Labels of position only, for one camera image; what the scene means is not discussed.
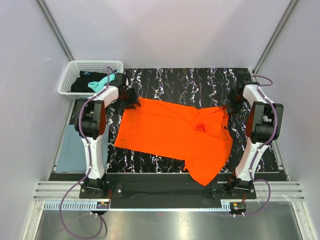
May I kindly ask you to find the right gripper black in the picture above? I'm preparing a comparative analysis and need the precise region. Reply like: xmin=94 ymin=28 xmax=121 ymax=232
xmin=222 ymin=88 xmax=246 ymax=115

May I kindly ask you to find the orange t shirt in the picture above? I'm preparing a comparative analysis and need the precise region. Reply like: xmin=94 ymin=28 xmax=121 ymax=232
xmin=114 ymin=97 xmax=233 ymax=186

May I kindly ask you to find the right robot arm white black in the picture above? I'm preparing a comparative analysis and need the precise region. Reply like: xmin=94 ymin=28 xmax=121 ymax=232
xmin=225 ymin=73 xmax=284 ymax=199

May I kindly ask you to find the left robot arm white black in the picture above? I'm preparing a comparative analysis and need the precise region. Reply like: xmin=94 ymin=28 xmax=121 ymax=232
xmin=74 ymin=72 xmax=141 ymax=198

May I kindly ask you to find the black marbled table mat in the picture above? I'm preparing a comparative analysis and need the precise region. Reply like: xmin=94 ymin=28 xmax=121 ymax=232
xmin=67 ymin=67 xmax=281 ymax=174

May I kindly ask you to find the teal t shirt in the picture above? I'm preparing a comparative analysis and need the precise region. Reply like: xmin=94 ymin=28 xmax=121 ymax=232
xmin=87 ymin=73 xmax=116 ymax=93

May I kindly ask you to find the black t shirt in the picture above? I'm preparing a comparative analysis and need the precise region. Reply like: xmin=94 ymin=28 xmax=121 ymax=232
xmin=70 ymin=71 xmax=107 ymax=93

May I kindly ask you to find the white plastic laundry basket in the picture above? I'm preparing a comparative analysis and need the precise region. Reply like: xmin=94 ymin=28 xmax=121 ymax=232
xmin=57 ymin=60 xmax=124 ymax=99

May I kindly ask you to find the folded grey-blue t shirt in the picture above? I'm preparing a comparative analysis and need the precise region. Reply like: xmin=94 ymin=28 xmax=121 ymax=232
xmin=55 ymin=124 xmax=111 ymax=174

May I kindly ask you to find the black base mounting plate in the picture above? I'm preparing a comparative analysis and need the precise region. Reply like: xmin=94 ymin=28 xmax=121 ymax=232
xmin=79 ymin=173 xmax=257 ymax=200

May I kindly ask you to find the left corner aluminium post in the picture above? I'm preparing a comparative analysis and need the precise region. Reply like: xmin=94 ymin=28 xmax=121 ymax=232
xmin=35 ymin=0 xmax=75 ymax=61

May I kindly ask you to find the corner aluminium post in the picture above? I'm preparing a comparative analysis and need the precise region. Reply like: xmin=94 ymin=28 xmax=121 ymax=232
xmin=35 ymin=0 xmax=75 ymax=61
xmin=252 ymin=0 xmax=300 ymax=74

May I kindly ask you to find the right corner aluminium post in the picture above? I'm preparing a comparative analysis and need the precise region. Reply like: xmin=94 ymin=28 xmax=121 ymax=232
xmin=252 ymin=0 xmax=300 ymax=74

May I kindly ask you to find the aluminium frame rail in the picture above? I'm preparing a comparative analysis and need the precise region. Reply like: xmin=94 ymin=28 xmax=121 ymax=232
xmin=34 ymin=181 xmax=305 ymax=202

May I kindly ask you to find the slotted cable duct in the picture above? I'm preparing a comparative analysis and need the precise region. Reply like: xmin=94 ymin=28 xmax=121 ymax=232
xmin=44 ymin=200 xmax=240 ymax=212

